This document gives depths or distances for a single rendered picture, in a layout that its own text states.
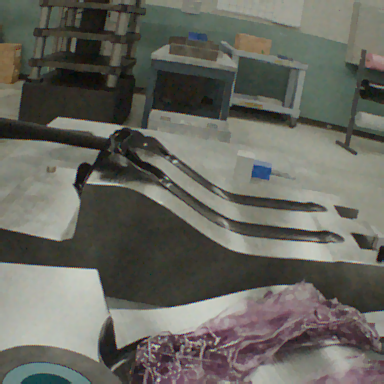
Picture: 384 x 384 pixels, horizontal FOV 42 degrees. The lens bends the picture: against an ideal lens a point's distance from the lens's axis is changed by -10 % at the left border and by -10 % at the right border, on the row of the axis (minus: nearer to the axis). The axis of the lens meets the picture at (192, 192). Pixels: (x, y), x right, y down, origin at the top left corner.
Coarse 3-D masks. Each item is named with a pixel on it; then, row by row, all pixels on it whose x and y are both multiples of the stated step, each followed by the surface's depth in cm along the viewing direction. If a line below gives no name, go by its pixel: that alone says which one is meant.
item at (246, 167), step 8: (240, 152) 113; (248, 152) 114; (240, 160) 110; (248, 160) 110; (256, 160) 114; (240, 168) 111; (248, 168) 111; (256, 168) 111; (264, 168) 111; (240, 176) 111; (248, 176) 111; (256, 176) 111; (264, 176) 111; (280, 176) 112; (288, 176) 112
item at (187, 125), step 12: (156, 120) 380; (168, 120) 419; (180, 120) 419; (192, 120) 419; (204, 120) 419; (216, 120) 419; (168, 132) 384; (180, 132) 384; (192, 132) 384; (204, 132) 384; (216, 132) 384; (228, 132) 384
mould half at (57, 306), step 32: (0, 288) 36; (32, 288) 37; (64, 288) 38; (96, 288) 39; (0, 320) 32; (32, 320) 33; (64, 320) 34; (96, 320) 35; (128, 320) 42; (160, 320) 43; (192, 320) 43; (96, 352) 31; (288, 352) 38; (320, 352) 38; (352, 352) 38
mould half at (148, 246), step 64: (64, 192) 71; (128, 192) 55; (192, 192) 66; (256, 192) 78; (320, 192) 82; (0, 256) 58; (64, 256) 58; (128, 256) 57; (192, 256) 57; (256, 256) 57; (320, 256) 58
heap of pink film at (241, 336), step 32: (288, 288) 42; (224, 320) 39; (256, 320) 39; (288, 320) 39; (320, 320) 40; (352, 320) 41; (160, 352) 35; (192, 352) 35; (224, 352) 36; (256, 352) 37
